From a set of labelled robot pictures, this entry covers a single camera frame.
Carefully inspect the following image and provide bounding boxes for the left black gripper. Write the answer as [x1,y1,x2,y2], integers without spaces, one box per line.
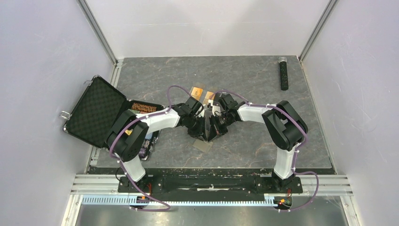
[186,115,207,142]

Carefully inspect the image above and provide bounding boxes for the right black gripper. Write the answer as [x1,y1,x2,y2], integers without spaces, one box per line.
[208,112,235,142]

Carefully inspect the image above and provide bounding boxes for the grey card holder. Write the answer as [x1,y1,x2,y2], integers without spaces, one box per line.
[192,139,214,153]

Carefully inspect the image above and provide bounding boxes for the orange credit cards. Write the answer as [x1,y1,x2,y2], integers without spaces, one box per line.
[190,87,215,105]

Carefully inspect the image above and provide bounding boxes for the black glitter microphone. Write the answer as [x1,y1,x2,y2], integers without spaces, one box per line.
[278,56,289,91]

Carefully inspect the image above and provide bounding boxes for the clear plastic card box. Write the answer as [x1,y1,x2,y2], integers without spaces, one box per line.
[189,85,227,108]

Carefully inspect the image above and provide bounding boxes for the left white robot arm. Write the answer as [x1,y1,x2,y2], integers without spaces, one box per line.
[105,97,204,192]

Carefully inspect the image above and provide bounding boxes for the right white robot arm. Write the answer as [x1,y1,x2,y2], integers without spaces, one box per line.
[202,93,308,192]

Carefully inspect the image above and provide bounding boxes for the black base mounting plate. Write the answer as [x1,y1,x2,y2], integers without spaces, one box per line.
[118,168,303,201]

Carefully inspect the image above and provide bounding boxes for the black poker chip case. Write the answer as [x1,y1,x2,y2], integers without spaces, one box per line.
[64,75,164,148]

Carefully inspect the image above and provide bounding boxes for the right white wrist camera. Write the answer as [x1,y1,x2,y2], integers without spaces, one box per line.
[211,105,222,116]

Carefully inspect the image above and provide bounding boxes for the slotted cable duct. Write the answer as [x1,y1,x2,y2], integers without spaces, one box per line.
[81,194,288,207]

